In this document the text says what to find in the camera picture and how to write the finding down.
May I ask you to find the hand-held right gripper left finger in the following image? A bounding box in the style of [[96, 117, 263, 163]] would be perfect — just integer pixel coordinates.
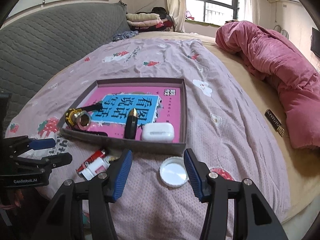
[[45, 149, 133, 240]]

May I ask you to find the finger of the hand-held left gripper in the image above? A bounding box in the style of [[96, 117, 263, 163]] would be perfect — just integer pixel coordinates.
[[15, 153, 73, 173], [9, 135, 56, 156]]

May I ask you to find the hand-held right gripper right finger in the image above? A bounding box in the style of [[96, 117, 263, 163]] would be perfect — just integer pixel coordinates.
[[183, 148, 289, 240]]

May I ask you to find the white plastic bottle cap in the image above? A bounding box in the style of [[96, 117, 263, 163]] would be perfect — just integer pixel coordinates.
[[159, 156, 190, 188]]

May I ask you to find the shallow grey cardboard box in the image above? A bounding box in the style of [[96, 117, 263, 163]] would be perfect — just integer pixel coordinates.
[[59, 78, 187, 156]]

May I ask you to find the yellow black wrist watch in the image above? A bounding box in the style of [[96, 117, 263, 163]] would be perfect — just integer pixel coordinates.
[[64, 101, 108, 137]]

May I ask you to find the brass pipe fitting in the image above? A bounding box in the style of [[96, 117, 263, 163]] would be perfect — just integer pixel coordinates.
[[76, 110, 92, 130]]

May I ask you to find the white earbuds case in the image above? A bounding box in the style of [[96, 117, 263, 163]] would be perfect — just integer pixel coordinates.
[[141, 122, 175, 142]]

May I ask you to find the red white toy truck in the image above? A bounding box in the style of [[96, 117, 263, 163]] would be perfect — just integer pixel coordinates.
[[76, 154, 110, 181]]

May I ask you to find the pink blue picture book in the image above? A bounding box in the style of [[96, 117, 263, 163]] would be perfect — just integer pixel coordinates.
[[75, 87, 182, 143]]

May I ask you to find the black gold rectangular tag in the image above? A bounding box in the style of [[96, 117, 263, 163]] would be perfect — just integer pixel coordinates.
[[265, 109, 285, 137]]

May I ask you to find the grey quilted headboard cover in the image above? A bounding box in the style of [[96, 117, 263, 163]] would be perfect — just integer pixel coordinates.
[[0, 2, 130, 98]]

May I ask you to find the pink strawberry printed blanket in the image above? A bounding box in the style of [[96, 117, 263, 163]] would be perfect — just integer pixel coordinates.
[[4, 38, 284, 240]]

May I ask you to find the dark floral cloth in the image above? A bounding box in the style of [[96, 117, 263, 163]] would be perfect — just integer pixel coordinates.
[[113, 30, 139, 42]]

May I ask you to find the pink rolled quilt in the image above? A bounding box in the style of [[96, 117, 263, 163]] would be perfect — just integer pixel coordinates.
[[215, 20, 320, 152]]

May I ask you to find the stack of folded clothes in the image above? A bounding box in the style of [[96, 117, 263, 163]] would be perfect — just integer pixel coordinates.
[[125, 6, 176, 33]]

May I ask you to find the cream curtain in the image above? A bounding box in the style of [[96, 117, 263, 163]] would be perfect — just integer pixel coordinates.
[[166, 0, 187, 33], [244, 0, 262, 25]]

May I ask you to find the dark framed window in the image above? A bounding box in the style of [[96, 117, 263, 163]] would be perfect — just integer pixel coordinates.
[[186, 0, 247, 26]]

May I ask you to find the black wall screen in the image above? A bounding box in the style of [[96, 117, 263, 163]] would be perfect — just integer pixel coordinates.
[[311, 27, 320, 56]]

